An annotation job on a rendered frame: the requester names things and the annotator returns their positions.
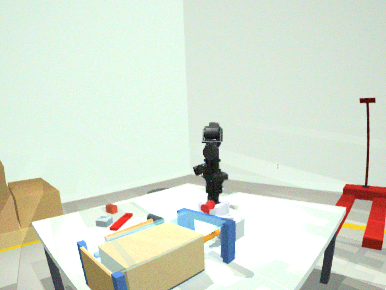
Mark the clear-panelled rack with blue frame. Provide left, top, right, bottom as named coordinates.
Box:
left=77, top=209, right=233, bottom=290

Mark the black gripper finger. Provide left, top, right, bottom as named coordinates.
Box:
left=209, top=180, right=224, bottom=195
left=202, top=175, right=213, bottom=192

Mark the mallet with wooden handle and black head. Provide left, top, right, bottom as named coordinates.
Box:
left=107, top=214, right=162, bottom=237

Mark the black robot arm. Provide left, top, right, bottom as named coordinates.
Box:
left=193, top=122, right=223, bottom=205

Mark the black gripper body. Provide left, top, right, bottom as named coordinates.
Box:
left=203, top=157, right=228, bottom=182

